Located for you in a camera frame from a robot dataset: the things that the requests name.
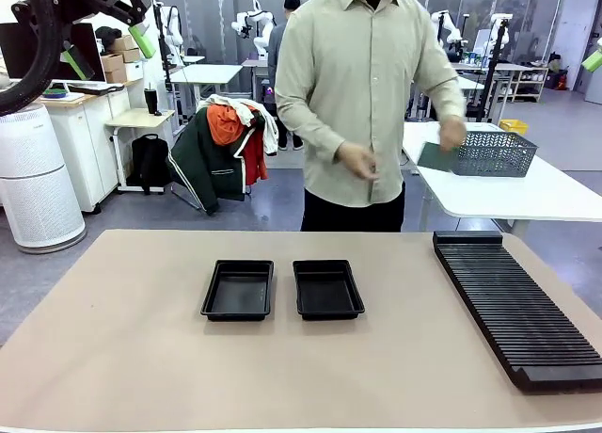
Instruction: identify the green perforated circuit board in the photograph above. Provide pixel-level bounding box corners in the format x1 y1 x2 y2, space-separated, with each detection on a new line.
417 140 460 174

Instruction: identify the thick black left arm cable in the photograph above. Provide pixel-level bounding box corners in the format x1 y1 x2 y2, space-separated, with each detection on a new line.
0 0 65 117

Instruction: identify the white door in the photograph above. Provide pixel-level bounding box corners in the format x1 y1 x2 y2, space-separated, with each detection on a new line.
549 0 589 76

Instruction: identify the white cylindrical air purifier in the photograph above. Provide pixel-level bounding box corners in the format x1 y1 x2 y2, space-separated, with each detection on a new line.
0 103 88 255

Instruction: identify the white background table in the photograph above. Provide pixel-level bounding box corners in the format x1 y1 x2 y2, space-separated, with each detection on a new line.
455 74 485 121
168 64 244 104

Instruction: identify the yellow plastic bin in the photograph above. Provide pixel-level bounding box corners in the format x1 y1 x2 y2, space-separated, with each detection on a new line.
498 119 530 136

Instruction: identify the person's right hand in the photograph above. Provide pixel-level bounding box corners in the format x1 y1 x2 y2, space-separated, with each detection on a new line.
334 140 379 181

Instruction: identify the white cabinet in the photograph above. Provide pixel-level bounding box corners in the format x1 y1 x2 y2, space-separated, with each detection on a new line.
40 82 133 213

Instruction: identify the person's right forearm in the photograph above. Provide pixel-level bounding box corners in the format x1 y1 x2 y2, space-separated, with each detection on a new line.
277 107 349 164

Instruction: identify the grey perforated plastic basket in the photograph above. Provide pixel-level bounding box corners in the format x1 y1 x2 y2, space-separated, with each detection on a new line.
451 130 539 179

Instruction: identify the black computer monitor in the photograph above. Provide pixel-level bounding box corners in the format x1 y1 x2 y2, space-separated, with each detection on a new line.
0 22 107 82

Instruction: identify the black slotted board rack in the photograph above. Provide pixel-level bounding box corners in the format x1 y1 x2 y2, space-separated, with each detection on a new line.
432 230 602 394

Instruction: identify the orange garment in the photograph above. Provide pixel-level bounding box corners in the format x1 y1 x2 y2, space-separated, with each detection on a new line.
206 104 248 147

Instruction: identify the small beige side desk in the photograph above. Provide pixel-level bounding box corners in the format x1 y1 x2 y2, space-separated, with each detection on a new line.
105 107 176 194

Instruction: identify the large white table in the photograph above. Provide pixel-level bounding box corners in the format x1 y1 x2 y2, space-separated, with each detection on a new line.
402 120 602 239

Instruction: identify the black backpack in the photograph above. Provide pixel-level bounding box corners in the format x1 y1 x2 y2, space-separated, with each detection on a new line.
127 134 171 195

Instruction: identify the black tripod stand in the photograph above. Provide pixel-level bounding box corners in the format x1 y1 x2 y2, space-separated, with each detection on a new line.
477 18 512 123

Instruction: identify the black bag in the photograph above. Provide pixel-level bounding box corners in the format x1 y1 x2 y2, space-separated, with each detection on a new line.
95 26 123 48

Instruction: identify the chair with piled clothes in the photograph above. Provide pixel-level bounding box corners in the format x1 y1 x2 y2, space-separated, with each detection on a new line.
167 105 267 217

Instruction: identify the red garment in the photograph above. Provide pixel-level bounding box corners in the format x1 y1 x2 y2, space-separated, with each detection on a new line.
242 126 269 187

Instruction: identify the person in grey jacket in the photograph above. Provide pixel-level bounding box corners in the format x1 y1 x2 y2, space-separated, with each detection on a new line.
267 0 307 152

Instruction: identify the black ESD tray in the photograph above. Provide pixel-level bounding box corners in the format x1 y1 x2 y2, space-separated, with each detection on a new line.
292 259 366 321
200 259 276 322

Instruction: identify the wooden shelf unit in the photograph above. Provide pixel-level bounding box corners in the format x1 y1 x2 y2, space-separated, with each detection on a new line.
510 64 550 104

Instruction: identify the person's left hand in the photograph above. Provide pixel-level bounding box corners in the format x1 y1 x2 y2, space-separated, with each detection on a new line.
438 115 469 152

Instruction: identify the cream garment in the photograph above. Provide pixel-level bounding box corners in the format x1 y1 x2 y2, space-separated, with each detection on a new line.
197 93 279 156

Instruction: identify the person's left forearm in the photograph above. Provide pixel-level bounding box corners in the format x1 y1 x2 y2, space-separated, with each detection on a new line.
425 70 467 123

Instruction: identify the person in beige shirt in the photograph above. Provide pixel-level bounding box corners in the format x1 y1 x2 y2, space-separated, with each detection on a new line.
275 0 467 233

